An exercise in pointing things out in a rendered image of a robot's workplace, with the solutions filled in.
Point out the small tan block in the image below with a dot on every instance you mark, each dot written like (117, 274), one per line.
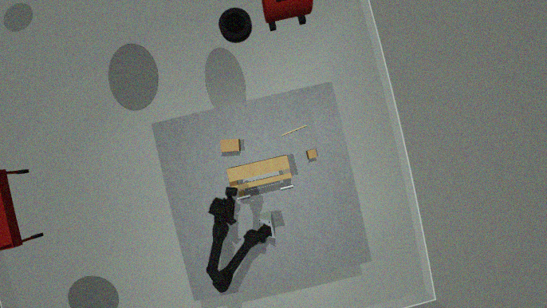
(311, 153)
(232, 145)

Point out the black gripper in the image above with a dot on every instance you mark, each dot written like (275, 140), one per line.
(229, 202)

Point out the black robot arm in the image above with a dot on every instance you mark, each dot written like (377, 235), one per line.
(222, 215)

